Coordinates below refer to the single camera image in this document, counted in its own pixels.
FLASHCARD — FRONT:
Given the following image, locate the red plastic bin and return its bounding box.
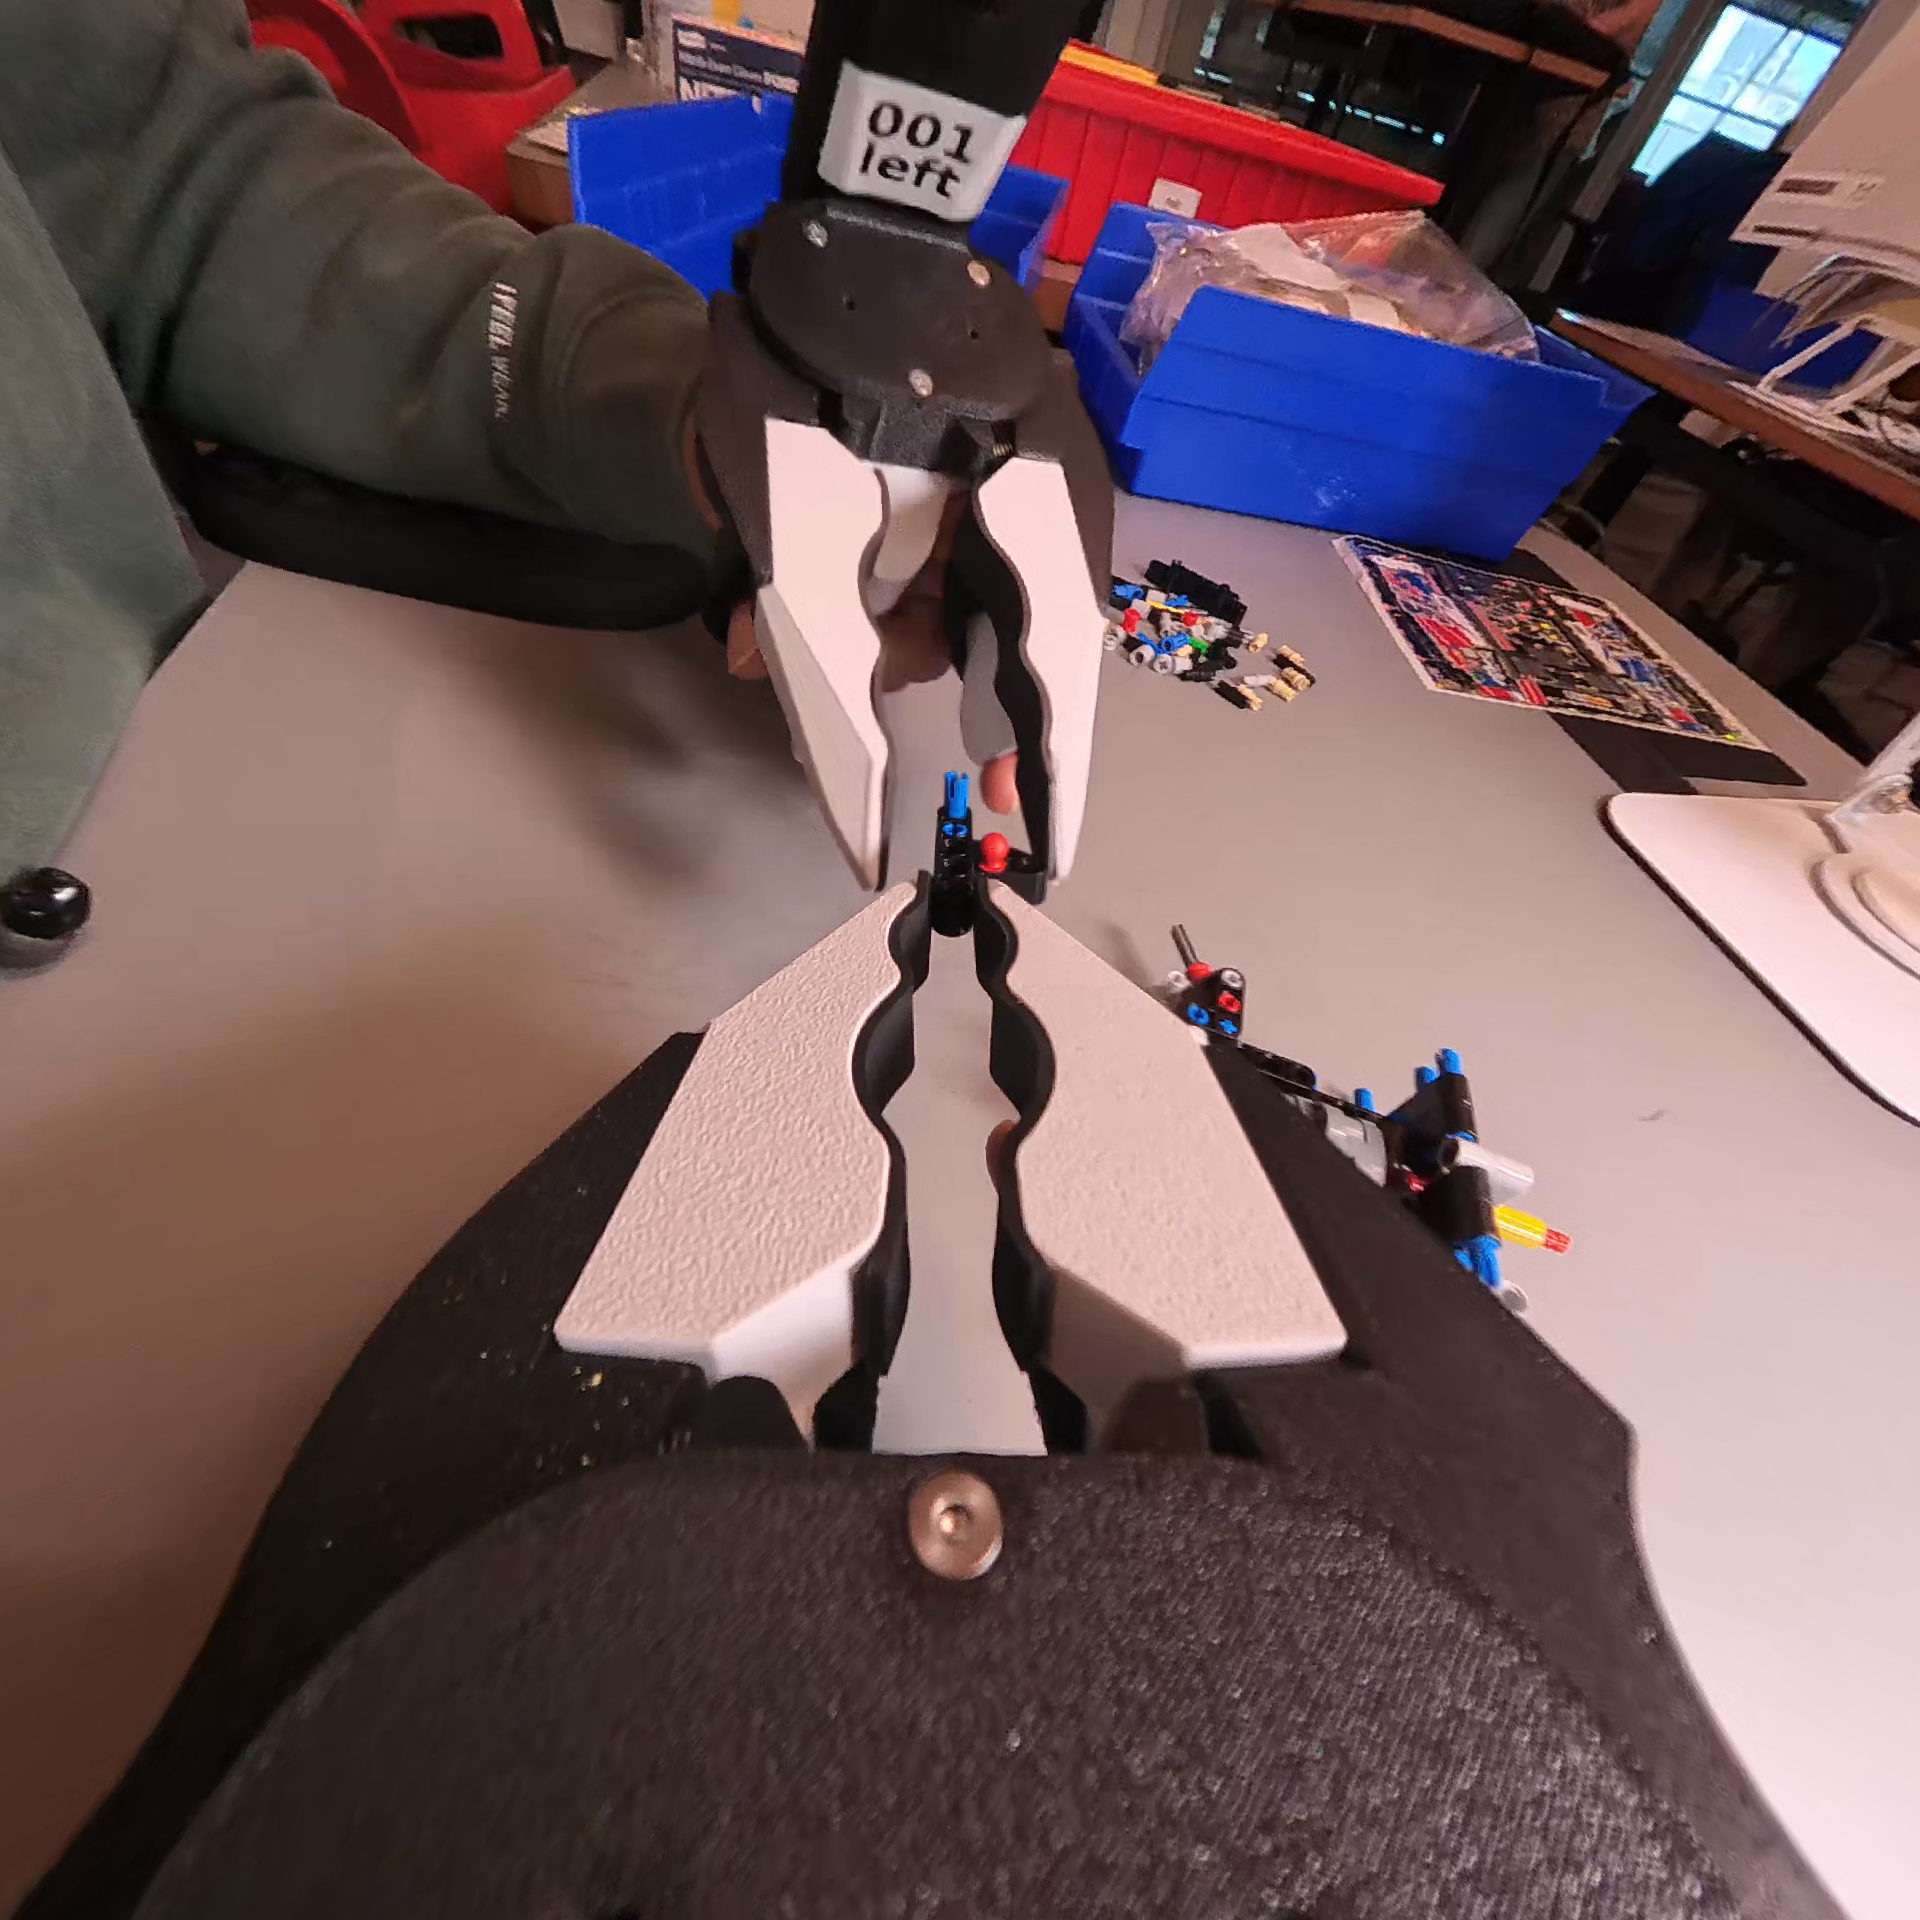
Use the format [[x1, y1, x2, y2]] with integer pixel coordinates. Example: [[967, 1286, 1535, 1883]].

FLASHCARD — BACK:
[[986, 41, 1443, 270]]

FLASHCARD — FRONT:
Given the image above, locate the open lego instruction booklet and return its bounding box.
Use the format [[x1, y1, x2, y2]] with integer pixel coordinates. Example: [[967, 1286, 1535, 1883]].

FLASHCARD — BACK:
[[1727, 58, 1920, 306]]

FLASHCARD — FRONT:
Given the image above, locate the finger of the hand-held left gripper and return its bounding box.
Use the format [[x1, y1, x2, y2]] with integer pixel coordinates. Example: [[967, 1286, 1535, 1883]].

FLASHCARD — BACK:
[[747, 419, 902, 896], [942, 457, 1116, 891]]

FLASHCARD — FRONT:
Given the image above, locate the person's left forearm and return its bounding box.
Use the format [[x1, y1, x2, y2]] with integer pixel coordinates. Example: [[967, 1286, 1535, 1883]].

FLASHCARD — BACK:
[[0, 0, 729, 563]]

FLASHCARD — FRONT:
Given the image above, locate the red plastic jug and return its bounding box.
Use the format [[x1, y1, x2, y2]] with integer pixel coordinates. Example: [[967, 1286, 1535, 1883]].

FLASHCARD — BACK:
[[359, 0, 579, 213], [247, 0, 409, 152]]

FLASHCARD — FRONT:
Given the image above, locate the colourful printed sticker sheet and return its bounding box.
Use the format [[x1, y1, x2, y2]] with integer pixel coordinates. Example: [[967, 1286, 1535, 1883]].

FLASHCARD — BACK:
[[1333, 534, 1762, 756]]

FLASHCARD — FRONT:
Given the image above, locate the blue plastic bin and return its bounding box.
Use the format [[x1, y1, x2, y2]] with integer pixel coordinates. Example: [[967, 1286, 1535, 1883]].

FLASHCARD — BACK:
[[1060, 204, 1653, 563], [566, 93, 1071, 306]]

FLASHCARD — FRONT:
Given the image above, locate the dark blue chair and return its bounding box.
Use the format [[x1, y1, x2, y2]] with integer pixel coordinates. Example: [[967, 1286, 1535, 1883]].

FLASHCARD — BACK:
[[1576, 143, 1787, 324]]

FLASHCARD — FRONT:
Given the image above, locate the bundle of clear parts bags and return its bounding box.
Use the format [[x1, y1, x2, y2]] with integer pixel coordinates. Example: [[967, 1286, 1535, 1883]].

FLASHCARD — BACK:
[[1120, 211, 1543, 359]]

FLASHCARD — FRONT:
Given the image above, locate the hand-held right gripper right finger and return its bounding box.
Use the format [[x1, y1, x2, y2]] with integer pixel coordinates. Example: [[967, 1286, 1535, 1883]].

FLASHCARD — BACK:
[[978, 886, 1348, 1453]]

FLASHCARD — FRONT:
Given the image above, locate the person's left hand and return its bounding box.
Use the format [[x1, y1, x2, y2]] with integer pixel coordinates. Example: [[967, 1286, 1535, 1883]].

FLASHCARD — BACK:
[[876, 520, 1036, 821]]

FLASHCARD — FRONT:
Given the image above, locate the black drawstring toggle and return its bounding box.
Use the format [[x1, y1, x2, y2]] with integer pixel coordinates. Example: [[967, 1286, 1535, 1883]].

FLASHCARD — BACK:
[[0, 869, 94, 967]]

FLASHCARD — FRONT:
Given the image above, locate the wooden table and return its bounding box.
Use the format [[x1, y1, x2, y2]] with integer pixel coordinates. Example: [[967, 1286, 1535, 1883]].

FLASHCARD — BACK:
[[1553, 310, 1920, 520]]

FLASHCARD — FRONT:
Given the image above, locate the black lego beam subassembly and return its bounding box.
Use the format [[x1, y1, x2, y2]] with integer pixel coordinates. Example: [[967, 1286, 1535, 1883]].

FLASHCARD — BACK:
[[923, 773, 1052, 938]]

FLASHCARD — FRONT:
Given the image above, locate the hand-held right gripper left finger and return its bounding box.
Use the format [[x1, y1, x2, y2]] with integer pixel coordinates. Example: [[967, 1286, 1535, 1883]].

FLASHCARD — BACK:
[[555, 881, 924, 1453]]

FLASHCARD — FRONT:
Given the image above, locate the lego chassis assembly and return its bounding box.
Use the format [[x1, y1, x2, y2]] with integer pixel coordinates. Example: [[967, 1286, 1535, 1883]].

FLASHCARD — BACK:
[[1160, 919, 1576, 1311]]

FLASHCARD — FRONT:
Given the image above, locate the pile of loose lego pieces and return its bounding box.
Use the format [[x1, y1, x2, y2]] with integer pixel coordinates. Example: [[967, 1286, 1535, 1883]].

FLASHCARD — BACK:
[[1103, 559, 1325, 713]]

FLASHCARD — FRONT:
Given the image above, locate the blue glove box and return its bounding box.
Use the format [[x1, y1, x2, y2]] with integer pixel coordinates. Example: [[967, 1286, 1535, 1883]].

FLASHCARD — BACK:
[[661, 18, 804, 103]]

